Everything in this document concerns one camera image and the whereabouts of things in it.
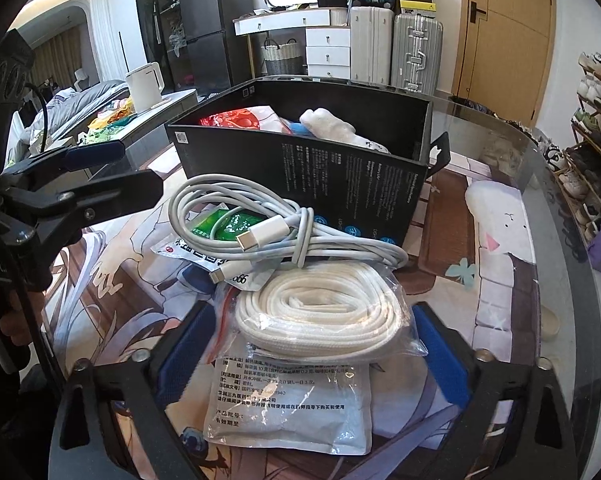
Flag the bed with grey bedding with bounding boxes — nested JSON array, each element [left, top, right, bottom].
[[10, 80, 131, 156]]

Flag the printed desk mat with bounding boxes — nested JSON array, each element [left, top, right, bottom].
[[45, 145, 541, 480]]

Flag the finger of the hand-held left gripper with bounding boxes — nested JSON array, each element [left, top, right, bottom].
[[3, 141, 126, 186], [28, 170, 164, 246]]

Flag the shoes on floor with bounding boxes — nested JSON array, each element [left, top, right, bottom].
[[505, 120, 566, 171]]

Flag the woven laundry basket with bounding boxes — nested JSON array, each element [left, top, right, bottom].
[[263, 37, 301, 77]]

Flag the wooden door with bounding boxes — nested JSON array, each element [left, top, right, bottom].
[[453, 0, 556, 128]]

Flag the brown curtain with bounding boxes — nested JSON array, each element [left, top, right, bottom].
[[30, 27, 84, 91]]

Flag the grey side table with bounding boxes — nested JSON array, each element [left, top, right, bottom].
[[88, 87, 198, 161]]

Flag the white vanity desk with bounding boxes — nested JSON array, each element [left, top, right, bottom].
[[233, 7, 351, 78]]

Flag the white charging cable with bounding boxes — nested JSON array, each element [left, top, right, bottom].
[[168, 174, 410, 286]]

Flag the green and white packet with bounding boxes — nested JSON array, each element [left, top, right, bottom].
[[153, 205, 281, 291]]

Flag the dark grey fridge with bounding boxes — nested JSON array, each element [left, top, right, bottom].
[[177, 0, 254, 98]]

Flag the silver suitcase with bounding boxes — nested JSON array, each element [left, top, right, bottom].
[[390, 12, 443, 95]]

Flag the black glass cabinet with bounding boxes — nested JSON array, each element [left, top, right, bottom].
[[133, 0, 181, 96]]

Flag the pile of snack packets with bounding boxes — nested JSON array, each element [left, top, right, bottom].
[[78, 97, 136, 146]]

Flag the white plush toy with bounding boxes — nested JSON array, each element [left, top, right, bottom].
[[294, 107, 366, 148]]

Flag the white suitcase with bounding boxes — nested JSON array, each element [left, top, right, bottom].
[[349, 5, 396, 86]]

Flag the person's left hand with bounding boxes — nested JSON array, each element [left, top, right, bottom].
[[3, 290, 48, 361]]

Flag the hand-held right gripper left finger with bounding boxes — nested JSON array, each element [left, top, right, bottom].
[[48, 302, 218, 480]]

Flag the white printed sachet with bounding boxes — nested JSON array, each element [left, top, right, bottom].
[[203, 345, 376, 458]]

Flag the shoe rack with shoes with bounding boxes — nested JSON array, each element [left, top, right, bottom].
[[550, 50, 601, 246]]

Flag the white drawer unit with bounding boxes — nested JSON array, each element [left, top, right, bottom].
[[305, 25, 352, 81]]

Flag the red packet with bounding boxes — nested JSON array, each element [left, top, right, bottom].
[[199, 107, 261, 132]]

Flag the beige slipper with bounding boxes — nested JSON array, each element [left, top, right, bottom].
[[537, 305, 562, 342]]

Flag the bag of white braided cord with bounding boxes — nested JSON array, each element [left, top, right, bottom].
[[215, 260, 428, 366]]

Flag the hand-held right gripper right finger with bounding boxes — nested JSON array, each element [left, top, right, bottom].
[[411, 302, 578, 480]]

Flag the black cardboard box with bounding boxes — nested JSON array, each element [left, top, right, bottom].
[[164, 76, 451, 261]]

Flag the white electric kettle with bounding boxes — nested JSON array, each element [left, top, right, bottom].
[[125, 62, 164, 111]]

